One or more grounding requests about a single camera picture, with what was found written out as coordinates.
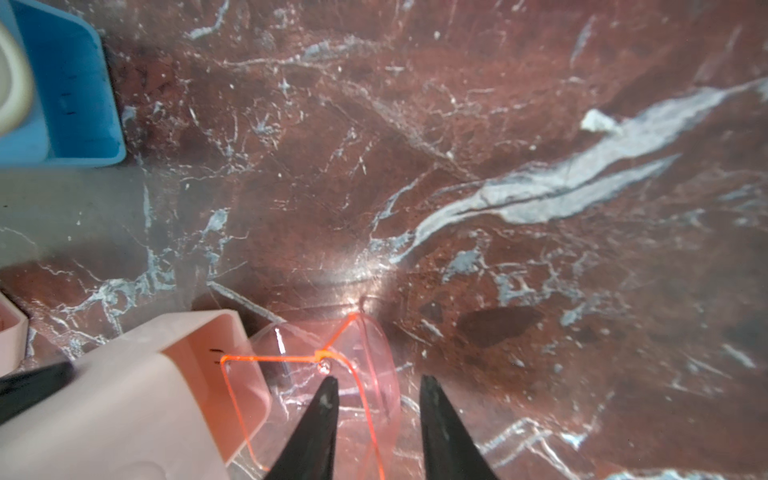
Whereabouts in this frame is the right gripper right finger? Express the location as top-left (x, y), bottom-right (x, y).
top-left (419, 375), bottom-right (498, 480)

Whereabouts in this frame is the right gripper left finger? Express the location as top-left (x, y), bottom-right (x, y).
top-left (265, 376), bottom-right (340, 480)

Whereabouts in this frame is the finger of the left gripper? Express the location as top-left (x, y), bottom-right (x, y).
top-left (0, 361), bottom-right (75, 424)

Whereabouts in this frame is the pink transparent tray front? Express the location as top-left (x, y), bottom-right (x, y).
top-left (219, 311), bottom-right (402, 480)

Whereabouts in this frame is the blue pencil sharpener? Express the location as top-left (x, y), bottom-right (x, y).
top-left (1, 1), bottom-right (126, 168)

